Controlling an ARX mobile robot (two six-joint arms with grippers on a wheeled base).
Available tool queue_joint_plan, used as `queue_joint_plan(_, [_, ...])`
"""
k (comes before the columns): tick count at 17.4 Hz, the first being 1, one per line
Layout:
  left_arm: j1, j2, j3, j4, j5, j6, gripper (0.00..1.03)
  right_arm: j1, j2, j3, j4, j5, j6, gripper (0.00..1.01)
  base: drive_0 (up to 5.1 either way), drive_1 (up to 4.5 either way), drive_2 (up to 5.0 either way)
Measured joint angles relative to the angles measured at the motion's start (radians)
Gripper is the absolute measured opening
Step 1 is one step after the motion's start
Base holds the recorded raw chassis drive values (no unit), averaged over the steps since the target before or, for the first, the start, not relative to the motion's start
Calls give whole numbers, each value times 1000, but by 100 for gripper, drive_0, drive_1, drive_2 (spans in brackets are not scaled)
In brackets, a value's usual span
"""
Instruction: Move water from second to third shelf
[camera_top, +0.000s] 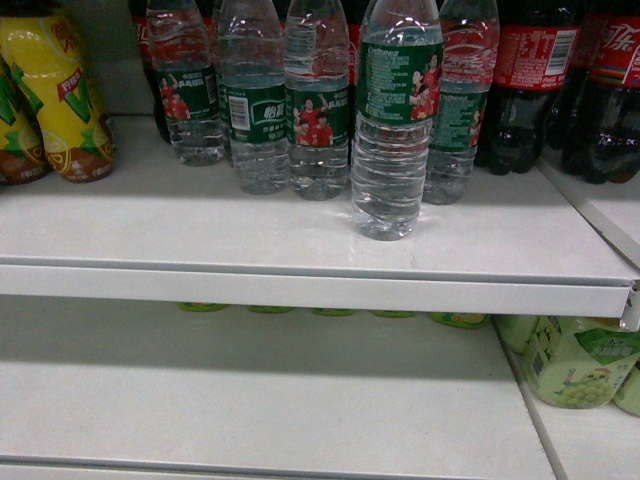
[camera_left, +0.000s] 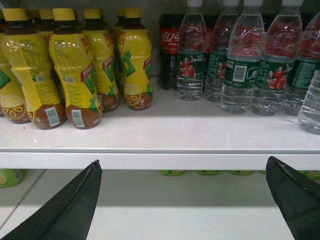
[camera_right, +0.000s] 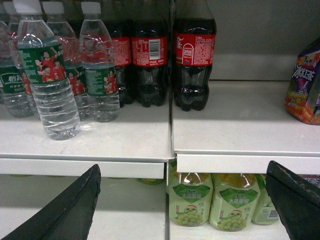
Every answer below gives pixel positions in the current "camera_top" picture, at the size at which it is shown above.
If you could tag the cola bottle far right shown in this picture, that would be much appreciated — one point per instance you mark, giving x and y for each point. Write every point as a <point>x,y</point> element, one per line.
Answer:
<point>603,143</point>

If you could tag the green grape drink bottle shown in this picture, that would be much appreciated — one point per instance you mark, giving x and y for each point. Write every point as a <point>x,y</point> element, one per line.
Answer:
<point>578,362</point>

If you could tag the white lower shelf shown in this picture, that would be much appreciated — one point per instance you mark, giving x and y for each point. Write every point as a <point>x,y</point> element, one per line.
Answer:
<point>106,389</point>

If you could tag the white metal upper shelf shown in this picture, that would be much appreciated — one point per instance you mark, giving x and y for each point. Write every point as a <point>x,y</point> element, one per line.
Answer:
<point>157,230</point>

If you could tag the cola bottle red label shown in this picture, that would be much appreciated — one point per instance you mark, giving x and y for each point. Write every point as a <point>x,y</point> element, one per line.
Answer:
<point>537,39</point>

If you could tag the yellow lemon tea bottle left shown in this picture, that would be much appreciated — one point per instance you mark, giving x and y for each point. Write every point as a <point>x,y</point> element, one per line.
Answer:
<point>22,151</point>

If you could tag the water bottle red players label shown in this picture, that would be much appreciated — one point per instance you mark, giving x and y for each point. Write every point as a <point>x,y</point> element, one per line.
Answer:
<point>316,69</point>

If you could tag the yellow lemon tea bottle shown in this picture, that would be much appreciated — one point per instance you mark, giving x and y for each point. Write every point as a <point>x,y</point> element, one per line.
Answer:
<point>48,61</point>
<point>22,151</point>

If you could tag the water bottle barcode label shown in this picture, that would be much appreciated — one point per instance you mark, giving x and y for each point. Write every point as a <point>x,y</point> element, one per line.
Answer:
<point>251,44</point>

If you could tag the water bottle behind right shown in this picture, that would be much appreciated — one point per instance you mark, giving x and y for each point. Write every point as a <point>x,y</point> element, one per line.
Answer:
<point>471,32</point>

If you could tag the clear water bottle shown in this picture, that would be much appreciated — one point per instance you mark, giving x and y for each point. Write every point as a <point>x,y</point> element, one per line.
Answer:
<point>396,85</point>

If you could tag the cola bottle behind left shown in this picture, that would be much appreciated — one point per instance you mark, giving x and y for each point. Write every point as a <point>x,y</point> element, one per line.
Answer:
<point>137,10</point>

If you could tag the water bottle far left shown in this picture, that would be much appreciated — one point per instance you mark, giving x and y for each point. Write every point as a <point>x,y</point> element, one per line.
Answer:
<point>180,50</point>

